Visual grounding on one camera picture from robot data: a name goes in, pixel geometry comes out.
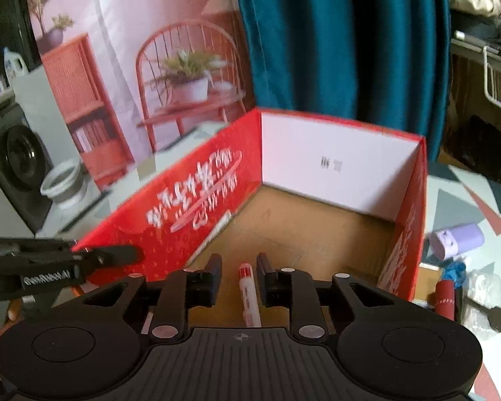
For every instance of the white ceramic pot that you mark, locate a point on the white ceramic pot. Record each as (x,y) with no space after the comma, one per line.
(64,183)

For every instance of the pink room wall poster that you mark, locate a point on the pink room wall poster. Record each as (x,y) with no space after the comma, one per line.
(125,50)

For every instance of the white detergent bottle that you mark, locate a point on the white detergent bottle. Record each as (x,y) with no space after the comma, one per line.
(14,67)

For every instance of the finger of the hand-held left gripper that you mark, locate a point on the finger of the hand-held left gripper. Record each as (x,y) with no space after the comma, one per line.
(112,255)

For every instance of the white marker with red cap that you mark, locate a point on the white marker with red cap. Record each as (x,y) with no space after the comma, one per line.
(248,296)

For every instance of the red cylinder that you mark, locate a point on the red cylinder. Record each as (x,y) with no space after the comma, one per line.
(444,300)

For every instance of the red cardboard box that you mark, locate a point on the red cardboard box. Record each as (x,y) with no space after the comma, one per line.
(200,183)

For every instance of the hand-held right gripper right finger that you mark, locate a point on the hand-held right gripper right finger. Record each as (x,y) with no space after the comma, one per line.
(264,280)

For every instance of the blue crumpled object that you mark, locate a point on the blue crumpled object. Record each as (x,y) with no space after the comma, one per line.
(454,273)

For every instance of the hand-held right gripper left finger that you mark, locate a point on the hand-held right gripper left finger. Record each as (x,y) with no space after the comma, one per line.
(215,280)

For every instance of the metal key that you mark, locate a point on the metal key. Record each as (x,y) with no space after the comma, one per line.
(490,314)

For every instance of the clear plastic bag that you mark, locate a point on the clear plastic bag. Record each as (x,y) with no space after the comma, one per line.
(484,288)

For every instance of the teal curtain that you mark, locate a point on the teal curtain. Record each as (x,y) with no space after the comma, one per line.
(342,41)

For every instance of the dark washing machine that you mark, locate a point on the dark washing machine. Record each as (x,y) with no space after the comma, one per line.
(21,163)

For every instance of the white shelf table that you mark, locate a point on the white shelf table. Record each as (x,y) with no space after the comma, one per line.
(469,46)

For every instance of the purple cylindrical container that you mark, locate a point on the purple cylindrical container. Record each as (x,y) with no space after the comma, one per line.
(461,240)

